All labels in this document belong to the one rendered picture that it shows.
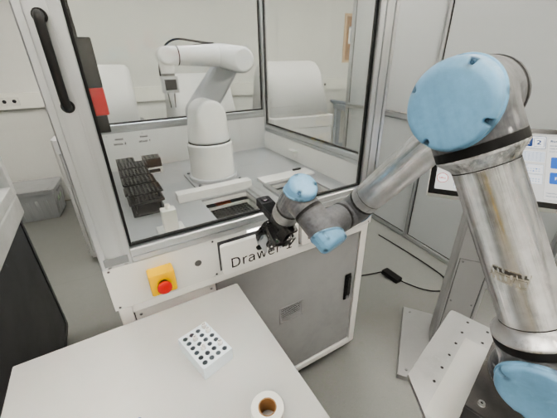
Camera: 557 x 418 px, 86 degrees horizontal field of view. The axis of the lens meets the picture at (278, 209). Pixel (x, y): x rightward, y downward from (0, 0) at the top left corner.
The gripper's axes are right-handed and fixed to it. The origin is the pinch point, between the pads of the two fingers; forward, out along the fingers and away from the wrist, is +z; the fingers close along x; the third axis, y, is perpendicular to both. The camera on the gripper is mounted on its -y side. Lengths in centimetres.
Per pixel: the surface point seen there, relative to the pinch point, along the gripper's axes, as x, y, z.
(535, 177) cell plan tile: 96, 19, -30
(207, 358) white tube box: -28.7, 26.3, -4.3
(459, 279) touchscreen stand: 92, 41, 21
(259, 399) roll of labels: -22.2, 38.8, -13.4
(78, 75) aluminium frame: -40, -33, -39
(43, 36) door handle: -43, -33, -47
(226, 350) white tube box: -23.9, 26.5, -4.4
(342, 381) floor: 37, 59, 70
